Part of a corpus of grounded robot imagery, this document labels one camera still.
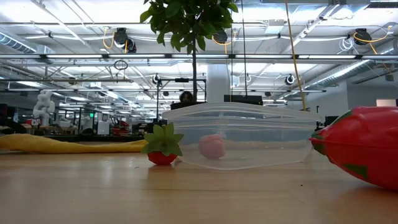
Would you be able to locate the clear plastic tupperware container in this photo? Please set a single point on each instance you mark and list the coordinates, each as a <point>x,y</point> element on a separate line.
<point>264,146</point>

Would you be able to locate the white robot figure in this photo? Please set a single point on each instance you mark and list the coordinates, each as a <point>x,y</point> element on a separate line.
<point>43,107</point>

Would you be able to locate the black aluminium table frame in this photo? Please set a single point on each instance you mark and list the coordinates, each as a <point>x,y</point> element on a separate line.
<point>93,138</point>

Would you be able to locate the black background workstation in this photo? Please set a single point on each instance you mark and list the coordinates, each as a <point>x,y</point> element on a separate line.
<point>331,119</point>

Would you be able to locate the black mesh computer box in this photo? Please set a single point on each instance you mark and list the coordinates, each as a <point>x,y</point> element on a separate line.
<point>242,99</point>

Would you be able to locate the small red toy strawberry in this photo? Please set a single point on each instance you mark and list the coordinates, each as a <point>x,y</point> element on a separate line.
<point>160,158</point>

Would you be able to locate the pink toy peach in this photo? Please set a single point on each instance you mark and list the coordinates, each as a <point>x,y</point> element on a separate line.
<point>212,147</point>

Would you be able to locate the person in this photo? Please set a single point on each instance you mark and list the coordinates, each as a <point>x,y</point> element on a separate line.
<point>186,96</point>

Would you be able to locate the green plant in black pot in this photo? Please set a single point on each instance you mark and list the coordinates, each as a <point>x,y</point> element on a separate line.
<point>186,18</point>

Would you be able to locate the yellow cloth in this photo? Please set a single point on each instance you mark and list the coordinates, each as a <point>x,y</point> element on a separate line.
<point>46,144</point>

